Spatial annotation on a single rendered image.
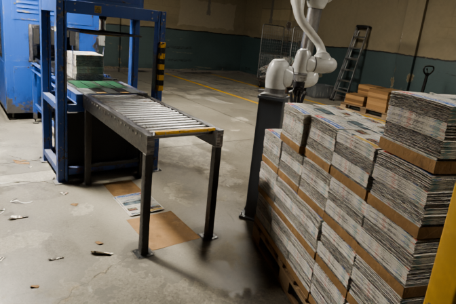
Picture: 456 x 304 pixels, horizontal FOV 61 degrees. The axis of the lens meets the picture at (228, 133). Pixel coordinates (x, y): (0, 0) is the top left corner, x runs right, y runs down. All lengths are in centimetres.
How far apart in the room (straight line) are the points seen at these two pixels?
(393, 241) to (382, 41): 858
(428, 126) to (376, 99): 725
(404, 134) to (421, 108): 11
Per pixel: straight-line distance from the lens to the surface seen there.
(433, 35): 937
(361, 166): 171
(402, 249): 155
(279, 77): 290
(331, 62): 268
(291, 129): 226
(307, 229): 215
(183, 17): 1237
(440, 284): 116
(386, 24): 996
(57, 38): 348
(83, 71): 431
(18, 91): 585
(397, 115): 154
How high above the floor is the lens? 144
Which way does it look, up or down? 15 degrees down
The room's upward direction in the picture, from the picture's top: 6 degrees clockwise
